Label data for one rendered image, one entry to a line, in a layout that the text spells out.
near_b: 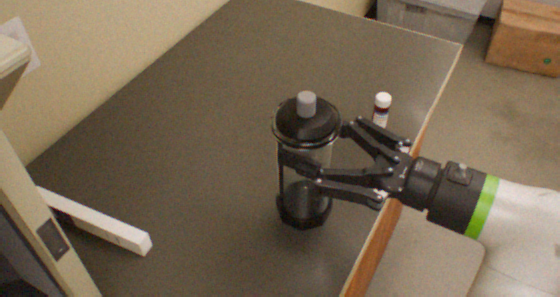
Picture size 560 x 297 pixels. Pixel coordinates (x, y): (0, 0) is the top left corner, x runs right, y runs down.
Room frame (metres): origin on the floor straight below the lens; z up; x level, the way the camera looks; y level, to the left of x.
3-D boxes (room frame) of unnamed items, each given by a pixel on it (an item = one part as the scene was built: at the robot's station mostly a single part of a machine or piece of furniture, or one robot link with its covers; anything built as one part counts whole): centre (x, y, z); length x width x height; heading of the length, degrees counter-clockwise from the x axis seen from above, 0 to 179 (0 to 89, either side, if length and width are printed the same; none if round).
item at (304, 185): (0.52, -0.03, 1.09); 0.11 x 0.11 x 0.21
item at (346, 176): (0.44, -0.10, 1.15); 0.11 x 0.01 x 0.04; 89
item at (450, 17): (2.59, -0.89, 0.17); 0.60 x 0.42 x 0.33; 59
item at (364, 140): (0.50, -0.13, 1.15); 0.11 x 0.01 x 0.04; 33
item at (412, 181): (0.44, -0.17, 1.16); 0.09 x 0.08 x 0.07; 61
